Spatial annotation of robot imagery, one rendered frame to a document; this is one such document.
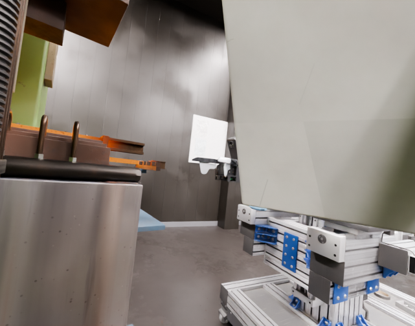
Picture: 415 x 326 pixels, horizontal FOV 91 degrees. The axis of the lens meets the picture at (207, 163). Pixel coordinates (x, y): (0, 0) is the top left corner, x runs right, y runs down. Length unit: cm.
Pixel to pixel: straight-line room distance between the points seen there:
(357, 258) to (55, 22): 113
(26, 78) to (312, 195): 78
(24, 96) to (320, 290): 120
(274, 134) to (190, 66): 376
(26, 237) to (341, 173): 41
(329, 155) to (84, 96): 336
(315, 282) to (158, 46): 363
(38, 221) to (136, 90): 320
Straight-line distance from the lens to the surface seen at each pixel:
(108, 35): 66
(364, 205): 21
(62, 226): 41
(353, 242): 98
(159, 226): 94
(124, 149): 57
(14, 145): 44
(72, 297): 46
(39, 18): 59
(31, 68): 82
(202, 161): 74
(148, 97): 352
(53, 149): 43
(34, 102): 80
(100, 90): 347
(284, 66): 18
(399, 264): 113
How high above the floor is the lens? 95
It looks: 3 degrees up
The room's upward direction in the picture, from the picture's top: 6 degrees clockwise
